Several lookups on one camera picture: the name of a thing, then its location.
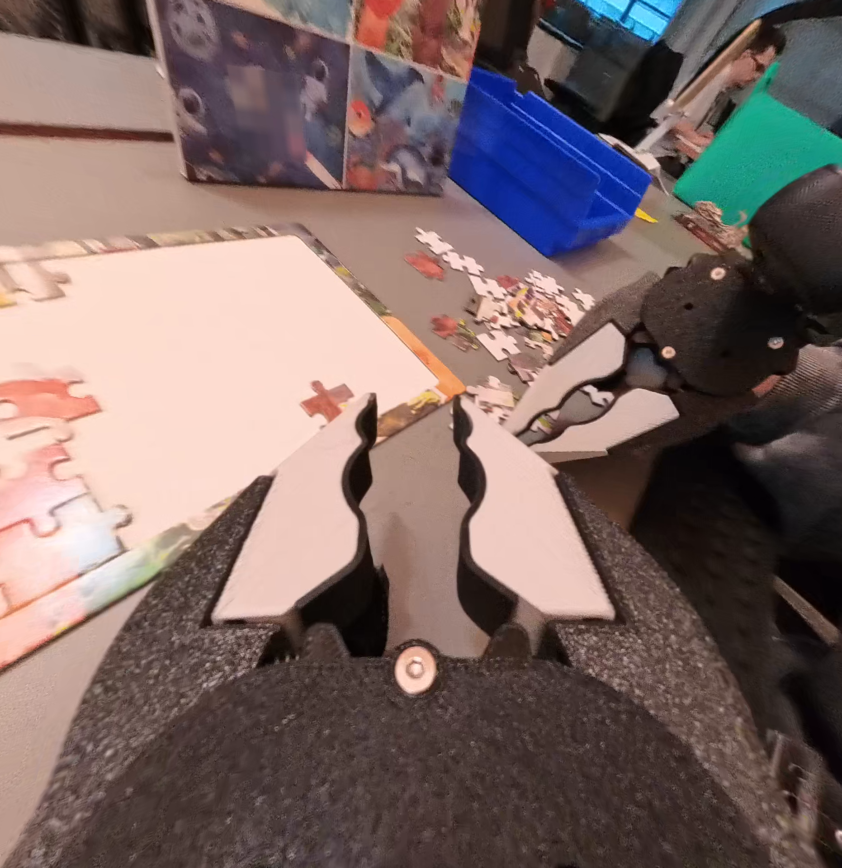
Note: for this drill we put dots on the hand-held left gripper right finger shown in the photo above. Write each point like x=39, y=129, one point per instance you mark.
x=529, y=542

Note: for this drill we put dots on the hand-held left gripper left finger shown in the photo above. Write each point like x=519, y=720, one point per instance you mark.
x=292, y=542

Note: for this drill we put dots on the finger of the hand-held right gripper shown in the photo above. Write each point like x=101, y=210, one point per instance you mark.
x=584, y=359
x=618, y=424

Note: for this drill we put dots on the pile of puzzle pieces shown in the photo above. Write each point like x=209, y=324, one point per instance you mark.
x=523, y=305

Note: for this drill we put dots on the cardboard puzzle frame tray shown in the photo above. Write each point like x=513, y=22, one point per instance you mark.
x=224, y=339

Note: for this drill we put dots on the red and white puzzle piece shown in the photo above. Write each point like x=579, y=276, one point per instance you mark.
x=41, y=400

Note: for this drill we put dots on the yellow and grey puzzle piece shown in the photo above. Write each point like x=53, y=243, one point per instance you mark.
x=34, y=281

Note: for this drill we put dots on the person's right forearm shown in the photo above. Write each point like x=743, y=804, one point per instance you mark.
x=807, y=441

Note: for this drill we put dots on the adjacent grey desk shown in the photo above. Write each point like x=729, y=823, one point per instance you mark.
x=55, y=81

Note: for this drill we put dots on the small yellow card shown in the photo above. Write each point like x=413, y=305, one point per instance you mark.
x=645, y=215

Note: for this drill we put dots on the brown puzzle piece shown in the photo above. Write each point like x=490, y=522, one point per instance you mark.
x=324, y=401

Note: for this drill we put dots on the large green plastic crate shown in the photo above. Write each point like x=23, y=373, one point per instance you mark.
x=753, y=156

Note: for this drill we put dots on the black dimpled chair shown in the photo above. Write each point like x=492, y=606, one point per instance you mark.
x=699, y=576

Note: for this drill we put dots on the blue plastic bin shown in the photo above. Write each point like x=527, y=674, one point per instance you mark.
x=529, y=169

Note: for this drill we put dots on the red curl-print puzzle piece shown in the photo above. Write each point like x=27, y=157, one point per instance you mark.
x=27, y=481

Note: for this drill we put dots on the printed puzzle box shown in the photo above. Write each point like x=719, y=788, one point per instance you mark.
x=394, y=122

